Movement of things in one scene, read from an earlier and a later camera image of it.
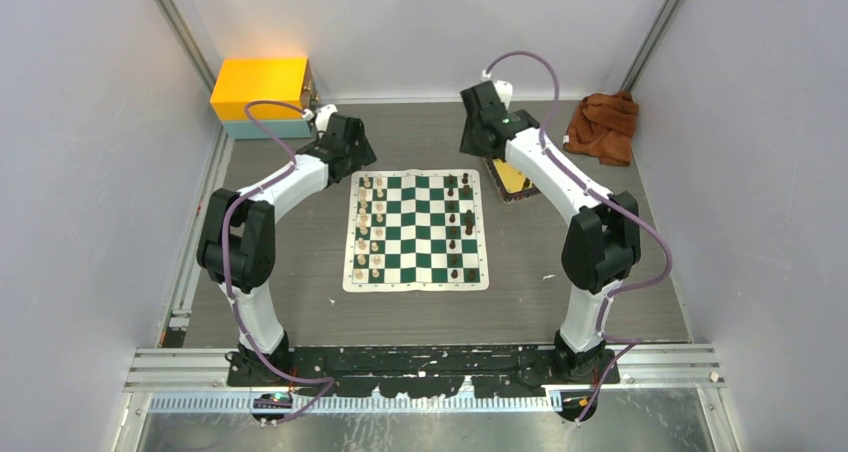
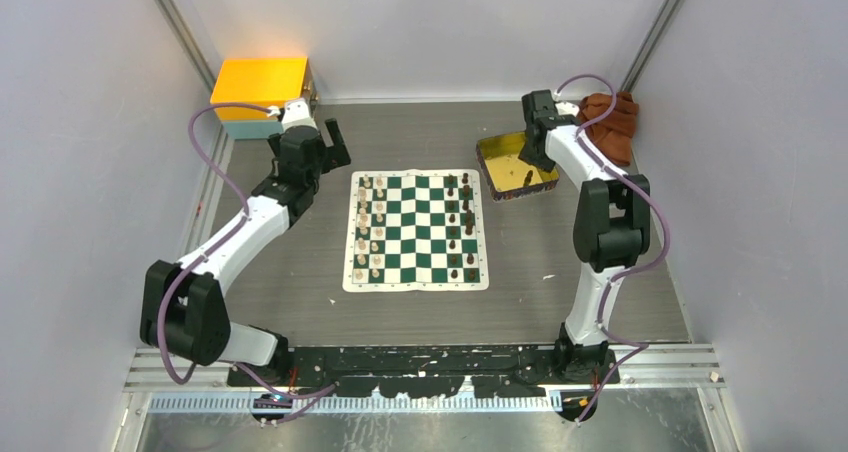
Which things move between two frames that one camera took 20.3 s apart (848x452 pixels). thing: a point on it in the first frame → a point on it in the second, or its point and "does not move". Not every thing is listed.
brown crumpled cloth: x=603 y=126 does not move
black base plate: x=405 y=373 does not move
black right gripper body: x=472 y=143 → x=533 y=156
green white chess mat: x=415 y=230 does not move
